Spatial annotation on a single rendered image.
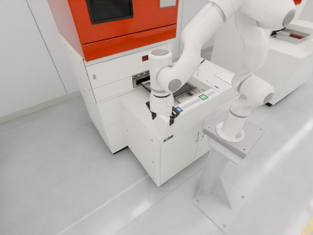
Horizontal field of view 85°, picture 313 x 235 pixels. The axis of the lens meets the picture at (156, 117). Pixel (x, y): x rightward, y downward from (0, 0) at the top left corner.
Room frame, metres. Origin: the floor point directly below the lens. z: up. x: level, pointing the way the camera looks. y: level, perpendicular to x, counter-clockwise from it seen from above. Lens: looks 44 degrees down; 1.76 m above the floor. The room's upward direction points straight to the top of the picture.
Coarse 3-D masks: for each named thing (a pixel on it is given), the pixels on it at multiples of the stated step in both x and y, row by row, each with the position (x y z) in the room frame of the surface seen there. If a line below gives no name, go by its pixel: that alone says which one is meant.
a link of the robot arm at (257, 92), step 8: (248, 80) 0.79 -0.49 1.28; (256, 80) 0.77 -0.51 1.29; (240, 88) 0.79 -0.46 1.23; (248, 88) 0.75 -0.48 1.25; (256, 88) 0.72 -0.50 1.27; (264, 88) 0.71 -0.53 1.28; (272, 88) 0.71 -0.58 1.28; (248, 96) 0.73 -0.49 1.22; (256, 96) 0.70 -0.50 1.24; (264, 96) 0.68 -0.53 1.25; (272, 96) 0.70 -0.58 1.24; (232, 104) 0.80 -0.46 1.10; (240, 104) 0.75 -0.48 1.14; (248, 104) 0.71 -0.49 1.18; (256, 104) 0.69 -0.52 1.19; (232, 112) 0.77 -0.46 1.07; (240, 112) 0.74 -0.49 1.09; (248, 112) 0.74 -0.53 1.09
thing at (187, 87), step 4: (148, 80) 1.40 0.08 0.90; (144, 84) 1.33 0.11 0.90; (148, 84) 1.33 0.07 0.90; (184, 84) 1.33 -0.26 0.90; (188, 84) 1.33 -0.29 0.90; (148, 88) 1.27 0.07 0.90; (180, 88) 1.27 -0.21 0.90; (184, 88) 1.27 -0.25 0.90; (188, 88) 1.27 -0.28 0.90; (192, 88) 1.27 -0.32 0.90; (176, 92) 1.21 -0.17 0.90; (180, 92) 1.21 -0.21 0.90; (184, 92) 1.21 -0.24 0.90; (176, 96) 1.15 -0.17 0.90
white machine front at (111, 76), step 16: (144, 48) 1.44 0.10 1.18; (160, 48) 1.54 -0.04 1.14; (96, 64) 1.19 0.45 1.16; (112, 64) 1.26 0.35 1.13; (128, 64) 1.34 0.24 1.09; (144, 64) 1.44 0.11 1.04; (96, 80) 1.17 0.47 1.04; (112, 80) 1.25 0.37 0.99; (128, 80) 1.33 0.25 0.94; (144, 80) 1.45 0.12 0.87; (96, 96) 1.15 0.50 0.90; (112, 96) 1.23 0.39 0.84
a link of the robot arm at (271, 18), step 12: (216, 0) 0.64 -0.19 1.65; (228, 0) 0.64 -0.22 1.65; (240, 0) 0.65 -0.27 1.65; (252, 0) 0.67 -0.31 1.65; (264, 0) 0.67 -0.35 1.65; (276, 0) 0.66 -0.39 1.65; (288, 0) 0.66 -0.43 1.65; (228, 12) 0.63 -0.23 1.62; (252, 12) 0.67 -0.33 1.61; (264, 12) 0.66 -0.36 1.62; (276, 12) 0.65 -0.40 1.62; (288, 12) 0.64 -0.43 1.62; (264, 24) 0.66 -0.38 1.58; (276, 24) 0.64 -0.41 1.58
